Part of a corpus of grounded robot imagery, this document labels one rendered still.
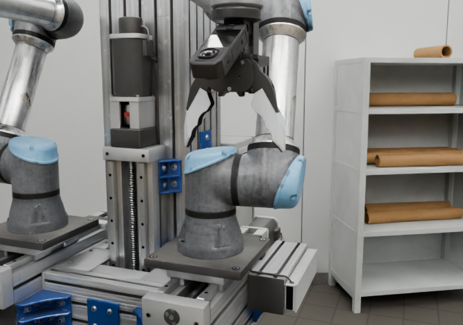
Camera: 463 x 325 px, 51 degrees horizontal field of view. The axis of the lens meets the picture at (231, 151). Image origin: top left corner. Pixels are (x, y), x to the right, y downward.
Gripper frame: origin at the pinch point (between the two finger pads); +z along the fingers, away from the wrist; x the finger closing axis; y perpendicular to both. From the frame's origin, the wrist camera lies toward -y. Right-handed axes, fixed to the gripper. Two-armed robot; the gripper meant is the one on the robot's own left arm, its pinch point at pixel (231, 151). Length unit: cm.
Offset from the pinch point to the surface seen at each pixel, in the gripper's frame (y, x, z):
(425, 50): 269, -31, -29
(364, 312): 225, -4, 132
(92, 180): 182, 161, 52
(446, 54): 262, -43, -26
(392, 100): 258, -13, 2
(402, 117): 285, -19, 15
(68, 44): 177, 170, -32
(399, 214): 251, -21, 74
